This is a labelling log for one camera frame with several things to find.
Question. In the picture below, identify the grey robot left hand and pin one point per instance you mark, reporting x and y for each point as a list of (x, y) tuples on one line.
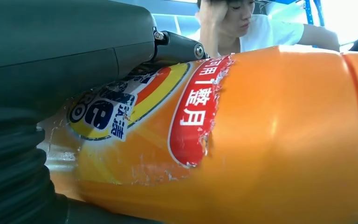
[(58, 46)]

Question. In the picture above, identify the person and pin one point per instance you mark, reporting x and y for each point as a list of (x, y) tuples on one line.
[(268, 31)]

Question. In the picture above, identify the blue metal rack frame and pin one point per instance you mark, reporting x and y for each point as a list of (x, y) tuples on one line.
[(308, 12)]

